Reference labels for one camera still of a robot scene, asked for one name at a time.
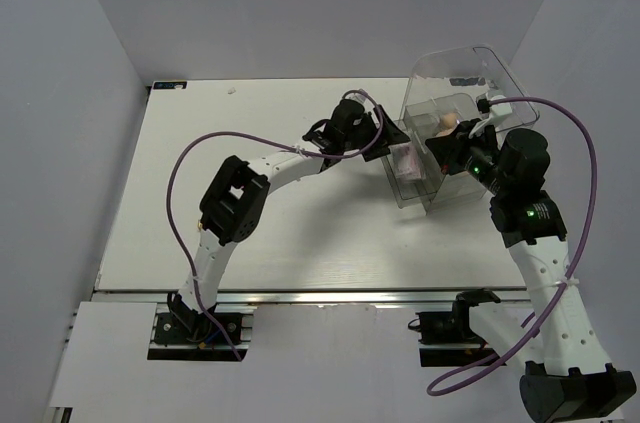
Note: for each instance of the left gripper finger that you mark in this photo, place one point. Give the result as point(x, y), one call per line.
point(390, 133)
point(375, 152)

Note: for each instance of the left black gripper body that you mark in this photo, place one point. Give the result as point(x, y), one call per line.
point(366, 137)

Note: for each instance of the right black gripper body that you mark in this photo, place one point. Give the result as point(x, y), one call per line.
point(478, 156)

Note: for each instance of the clear acrylic organizer with lid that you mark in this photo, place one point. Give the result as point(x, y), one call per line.
point(442, 92)

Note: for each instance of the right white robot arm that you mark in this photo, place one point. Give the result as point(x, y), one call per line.
point(566, 373)

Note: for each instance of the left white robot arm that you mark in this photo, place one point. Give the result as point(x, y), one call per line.
point(232, 205)

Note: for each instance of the blue label sticker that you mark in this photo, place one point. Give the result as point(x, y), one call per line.
point(169, 85)

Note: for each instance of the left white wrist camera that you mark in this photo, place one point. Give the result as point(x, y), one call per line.
point(356, 95)

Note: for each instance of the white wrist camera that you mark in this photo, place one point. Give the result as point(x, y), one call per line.
point(494, 111)
point(356, 95)

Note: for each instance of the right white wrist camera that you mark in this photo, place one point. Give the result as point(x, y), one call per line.
point(494, 111)

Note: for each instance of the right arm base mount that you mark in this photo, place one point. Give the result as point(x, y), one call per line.
point(445, 337)

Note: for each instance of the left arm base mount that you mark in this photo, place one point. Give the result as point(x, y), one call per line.
point(180, 333)

